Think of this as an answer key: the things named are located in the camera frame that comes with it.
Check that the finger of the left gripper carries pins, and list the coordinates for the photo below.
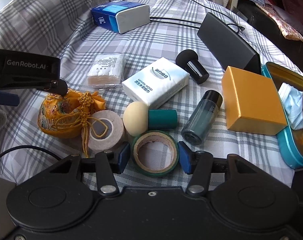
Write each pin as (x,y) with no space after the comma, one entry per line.
(9,99)

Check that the cotton pads plastic packet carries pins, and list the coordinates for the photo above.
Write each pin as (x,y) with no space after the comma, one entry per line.
(106,71)

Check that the teal beige makeup sponge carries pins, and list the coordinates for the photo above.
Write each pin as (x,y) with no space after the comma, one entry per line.
(138,118)

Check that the orange embroidered pouch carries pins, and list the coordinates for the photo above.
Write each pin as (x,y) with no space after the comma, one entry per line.
(68,116)

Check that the gold cardboard box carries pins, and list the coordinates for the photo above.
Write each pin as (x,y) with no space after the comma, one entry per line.
(252,103)

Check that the blue face mask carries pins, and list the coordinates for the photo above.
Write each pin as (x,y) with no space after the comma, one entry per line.
(292,101)

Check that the black power bank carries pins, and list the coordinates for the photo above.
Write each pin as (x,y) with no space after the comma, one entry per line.
(228,47)

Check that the beige tape roll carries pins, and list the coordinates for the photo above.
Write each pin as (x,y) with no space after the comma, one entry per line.
(106,131)

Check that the blue tissue pack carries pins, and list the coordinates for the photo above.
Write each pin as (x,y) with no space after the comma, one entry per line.
(121,16)

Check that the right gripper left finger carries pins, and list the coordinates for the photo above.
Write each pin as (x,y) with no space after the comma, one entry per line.
(108,163)

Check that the white pocket tissue pack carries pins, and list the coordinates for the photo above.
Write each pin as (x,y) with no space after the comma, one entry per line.
(156,83)

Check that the plaid checkered bed cloth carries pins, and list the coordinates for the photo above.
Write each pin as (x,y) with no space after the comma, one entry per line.
(64,29)

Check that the gold metal tin tray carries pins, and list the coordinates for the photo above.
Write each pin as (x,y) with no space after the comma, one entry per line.
(290,141)

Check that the floral cushion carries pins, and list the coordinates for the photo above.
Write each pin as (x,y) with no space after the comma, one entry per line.
(286,29)

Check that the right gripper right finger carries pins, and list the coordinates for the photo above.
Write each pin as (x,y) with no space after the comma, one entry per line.
(198,164)

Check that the black makeup sponge brush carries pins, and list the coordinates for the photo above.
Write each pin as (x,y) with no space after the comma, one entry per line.
(188,61)

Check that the dark glass bottle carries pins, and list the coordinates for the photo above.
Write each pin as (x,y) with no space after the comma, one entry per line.
(201,121)

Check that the green tape roll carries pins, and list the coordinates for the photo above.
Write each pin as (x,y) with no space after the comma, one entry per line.
(155,153)

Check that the black leather sofa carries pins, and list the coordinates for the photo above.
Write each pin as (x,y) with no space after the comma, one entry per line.
(291,11)

